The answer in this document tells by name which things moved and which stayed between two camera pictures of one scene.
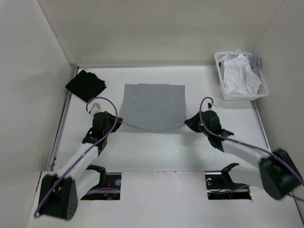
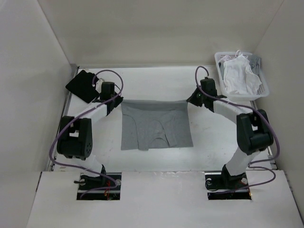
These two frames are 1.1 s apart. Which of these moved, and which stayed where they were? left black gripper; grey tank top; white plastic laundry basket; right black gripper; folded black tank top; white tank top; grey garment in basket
Moved: right black gripper; left black gripper; grey tank top
Stayed: folded black tank top; white tank top; white plastic laundry basket; grey garment in basket
